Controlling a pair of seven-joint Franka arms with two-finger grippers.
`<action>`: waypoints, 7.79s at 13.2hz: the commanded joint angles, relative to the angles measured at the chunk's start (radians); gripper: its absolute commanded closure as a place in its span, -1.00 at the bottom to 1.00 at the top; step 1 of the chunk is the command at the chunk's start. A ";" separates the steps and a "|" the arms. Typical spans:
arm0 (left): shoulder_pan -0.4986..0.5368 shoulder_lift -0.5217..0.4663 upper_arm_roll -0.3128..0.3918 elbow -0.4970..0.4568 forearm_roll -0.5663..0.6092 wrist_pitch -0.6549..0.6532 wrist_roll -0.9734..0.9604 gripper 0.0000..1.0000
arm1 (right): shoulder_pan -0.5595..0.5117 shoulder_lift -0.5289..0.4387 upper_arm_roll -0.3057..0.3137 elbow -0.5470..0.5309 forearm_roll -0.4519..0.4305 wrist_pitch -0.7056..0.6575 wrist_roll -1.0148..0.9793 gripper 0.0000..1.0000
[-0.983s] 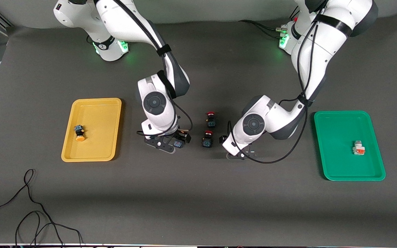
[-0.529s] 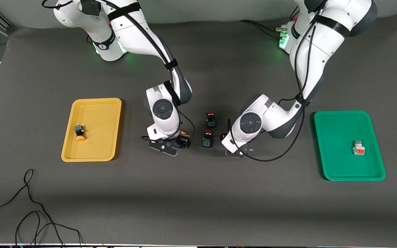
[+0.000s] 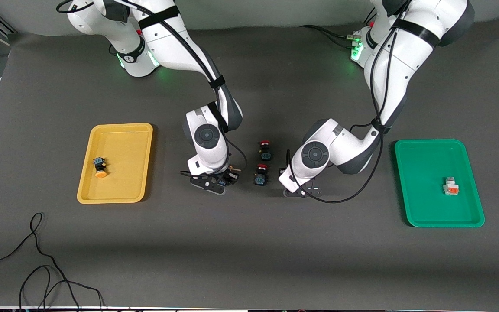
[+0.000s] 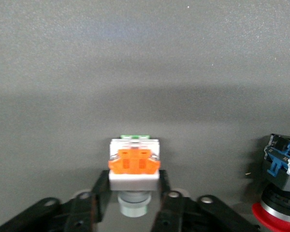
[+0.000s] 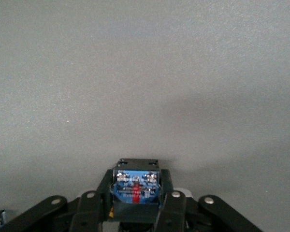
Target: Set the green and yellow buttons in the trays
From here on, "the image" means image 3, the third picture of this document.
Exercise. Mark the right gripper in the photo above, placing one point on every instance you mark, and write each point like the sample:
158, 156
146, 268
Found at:
228, 177

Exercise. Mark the yellow plastic tray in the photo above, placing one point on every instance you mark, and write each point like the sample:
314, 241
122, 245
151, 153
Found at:
124, 147

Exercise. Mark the green plastic tray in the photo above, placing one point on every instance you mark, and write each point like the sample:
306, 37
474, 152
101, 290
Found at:
422, 182

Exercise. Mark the white switch with orange block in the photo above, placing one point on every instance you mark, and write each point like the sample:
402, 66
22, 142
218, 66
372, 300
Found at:
451, 186

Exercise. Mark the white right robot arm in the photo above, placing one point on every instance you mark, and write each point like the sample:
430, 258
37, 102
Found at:
208, 138

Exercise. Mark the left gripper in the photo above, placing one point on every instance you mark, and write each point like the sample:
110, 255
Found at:
280, 170

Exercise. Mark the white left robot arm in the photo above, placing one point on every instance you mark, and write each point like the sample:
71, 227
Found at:
405, 65

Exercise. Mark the red mushroom push button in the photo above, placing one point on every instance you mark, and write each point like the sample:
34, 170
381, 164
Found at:
261, 175
265, 150

